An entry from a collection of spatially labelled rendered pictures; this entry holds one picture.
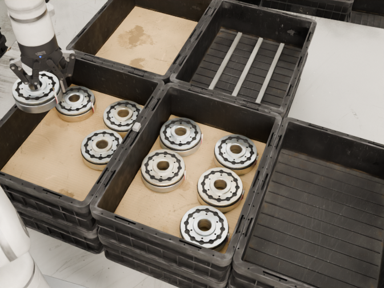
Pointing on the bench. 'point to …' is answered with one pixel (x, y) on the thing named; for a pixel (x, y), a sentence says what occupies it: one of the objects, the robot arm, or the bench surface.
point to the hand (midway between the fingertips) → (51, 86)
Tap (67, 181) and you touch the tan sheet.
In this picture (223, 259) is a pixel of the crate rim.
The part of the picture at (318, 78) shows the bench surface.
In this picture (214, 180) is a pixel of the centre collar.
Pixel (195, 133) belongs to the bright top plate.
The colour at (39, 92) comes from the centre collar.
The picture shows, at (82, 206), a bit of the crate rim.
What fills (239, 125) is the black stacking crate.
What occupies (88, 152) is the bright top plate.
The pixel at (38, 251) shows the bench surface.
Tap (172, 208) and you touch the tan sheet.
